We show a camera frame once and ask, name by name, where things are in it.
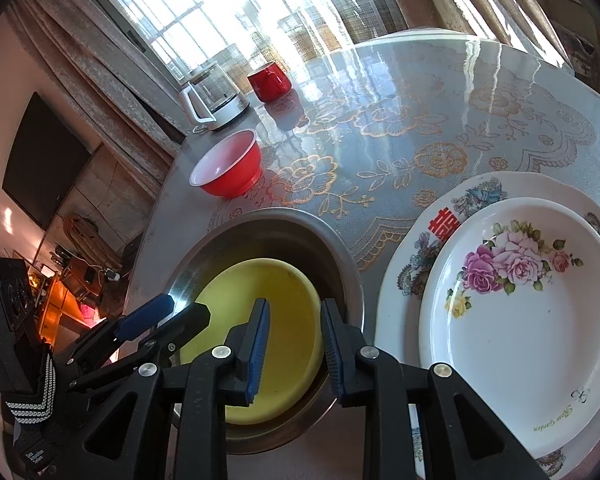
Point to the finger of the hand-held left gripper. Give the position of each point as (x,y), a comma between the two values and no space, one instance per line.
(145,316)
(185,322)

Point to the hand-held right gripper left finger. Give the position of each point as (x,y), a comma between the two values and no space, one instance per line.
(256,355)

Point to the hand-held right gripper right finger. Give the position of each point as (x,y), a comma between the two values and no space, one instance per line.
(333,355)

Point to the yellow plastic bowl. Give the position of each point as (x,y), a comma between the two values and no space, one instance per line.
(280,290)

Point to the stainless steel bowl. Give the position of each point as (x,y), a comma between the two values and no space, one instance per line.
(280,232)

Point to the large decorated white plate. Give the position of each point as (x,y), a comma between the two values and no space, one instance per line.
(415,240)

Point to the white rose-print plate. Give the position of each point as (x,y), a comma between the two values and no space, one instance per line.
(510,340)

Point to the red plastic bowl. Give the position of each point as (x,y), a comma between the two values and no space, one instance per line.
(230,175)

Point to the black flat television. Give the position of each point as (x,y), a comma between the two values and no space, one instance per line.
(42,160)

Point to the white glass electric kettle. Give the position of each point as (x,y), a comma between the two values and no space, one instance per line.
(215,100)

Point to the beige velvet curtain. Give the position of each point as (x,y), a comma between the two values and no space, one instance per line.
(490,5)
(105,70)

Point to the red ceramic mug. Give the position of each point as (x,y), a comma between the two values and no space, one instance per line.
(269,82)

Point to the white sheer curtain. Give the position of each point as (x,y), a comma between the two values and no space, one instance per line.
(260,15)

